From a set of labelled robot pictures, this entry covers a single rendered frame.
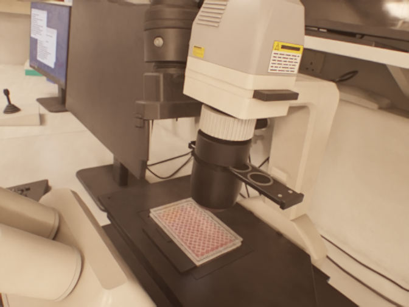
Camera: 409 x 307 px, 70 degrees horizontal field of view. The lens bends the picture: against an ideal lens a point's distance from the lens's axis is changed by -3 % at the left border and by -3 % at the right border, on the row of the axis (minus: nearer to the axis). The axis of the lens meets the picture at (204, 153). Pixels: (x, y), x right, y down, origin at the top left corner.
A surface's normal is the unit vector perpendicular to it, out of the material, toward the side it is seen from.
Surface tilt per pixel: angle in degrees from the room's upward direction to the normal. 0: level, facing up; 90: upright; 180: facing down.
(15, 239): 45
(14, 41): 90
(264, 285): 0
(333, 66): 90
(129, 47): 86
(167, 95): 78
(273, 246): 0
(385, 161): 90
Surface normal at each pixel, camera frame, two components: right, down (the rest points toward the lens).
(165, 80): 0.64, 0.20
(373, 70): -0.77, 0.14
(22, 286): 0.54, 0.49
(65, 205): 0.15, -0.91
